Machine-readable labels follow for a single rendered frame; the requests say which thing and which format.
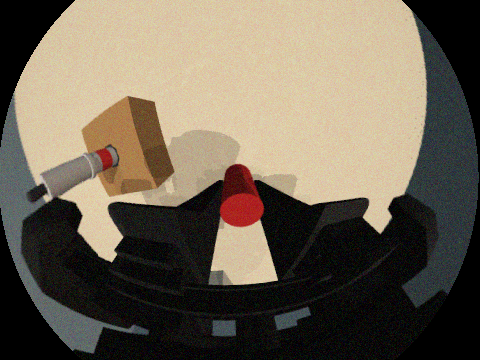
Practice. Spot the grey marker with red band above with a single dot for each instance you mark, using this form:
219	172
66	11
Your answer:
59	179

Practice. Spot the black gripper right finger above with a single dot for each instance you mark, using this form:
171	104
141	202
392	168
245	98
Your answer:
292	226

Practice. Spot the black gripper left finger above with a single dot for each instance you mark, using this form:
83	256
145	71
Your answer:
192	226

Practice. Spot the tan wooden block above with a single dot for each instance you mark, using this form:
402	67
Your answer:
131	128

